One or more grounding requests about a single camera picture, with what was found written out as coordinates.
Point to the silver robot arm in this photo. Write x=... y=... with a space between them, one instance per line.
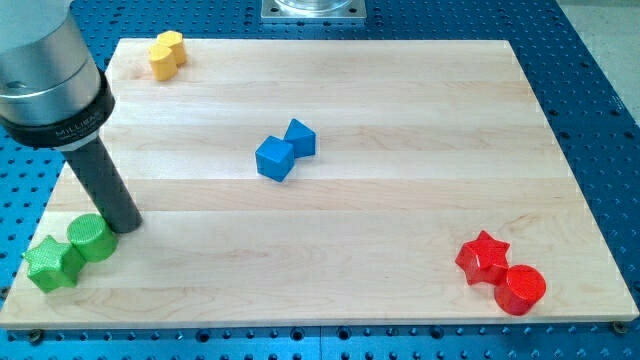
x=53 y=95

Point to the light wooden board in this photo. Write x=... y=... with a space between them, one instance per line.
x=420 y=145

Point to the left board clamp screw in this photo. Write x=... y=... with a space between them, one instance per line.
x=35 y=336

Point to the board clamp screw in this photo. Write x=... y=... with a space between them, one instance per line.
x=35 y=336
x=619 y=328

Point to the right board clamp screw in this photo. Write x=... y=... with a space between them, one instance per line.
x=619 y=328

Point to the blue triangle block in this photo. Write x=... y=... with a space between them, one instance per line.
x=302 y=138

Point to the blue cube block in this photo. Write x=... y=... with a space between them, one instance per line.
x=275 y=158

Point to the red star block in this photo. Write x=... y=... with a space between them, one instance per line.
x=483 y=260

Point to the yellow heart block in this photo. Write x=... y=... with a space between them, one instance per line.
x=162 y=62

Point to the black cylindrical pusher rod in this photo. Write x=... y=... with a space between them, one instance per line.
x=97 y=173

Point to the red cylinder block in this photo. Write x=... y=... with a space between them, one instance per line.
x=522 y=287

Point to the green cylinder block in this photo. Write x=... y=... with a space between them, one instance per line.
x=92 y=237

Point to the green star block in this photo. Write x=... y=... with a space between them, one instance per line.
x=53 y=264

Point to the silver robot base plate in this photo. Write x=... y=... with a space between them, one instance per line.
x=276 y=10

